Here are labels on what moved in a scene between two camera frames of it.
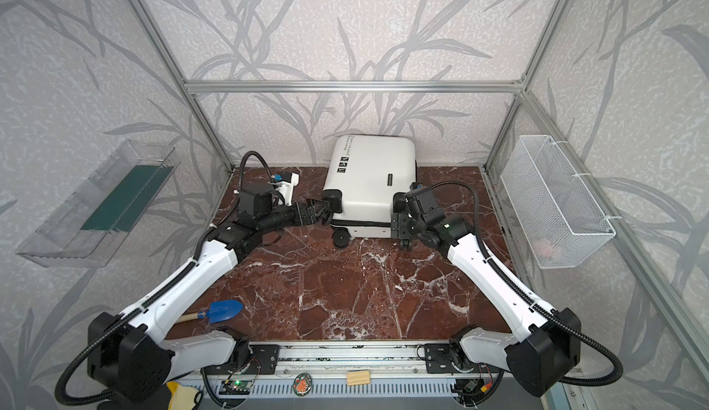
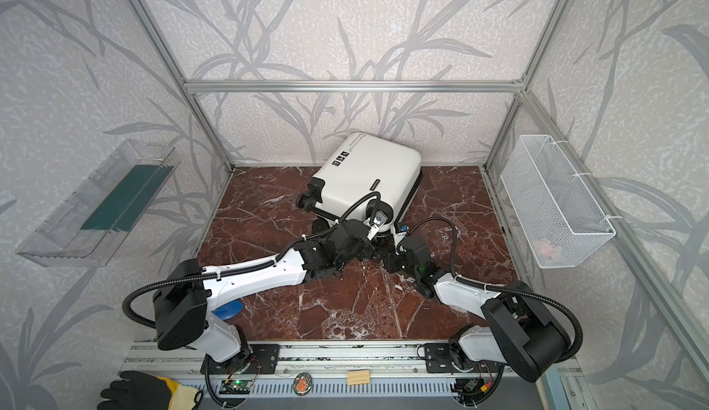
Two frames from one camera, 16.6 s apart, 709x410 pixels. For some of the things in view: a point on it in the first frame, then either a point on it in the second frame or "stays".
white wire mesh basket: [560, 216] stays
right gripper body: [402, 227] → [392, 256]
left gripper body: [313, 211] → [368, 222]
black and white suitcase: [363, 174] stays
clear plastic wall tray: [96, 224] stays
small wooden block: [357, 378] stays
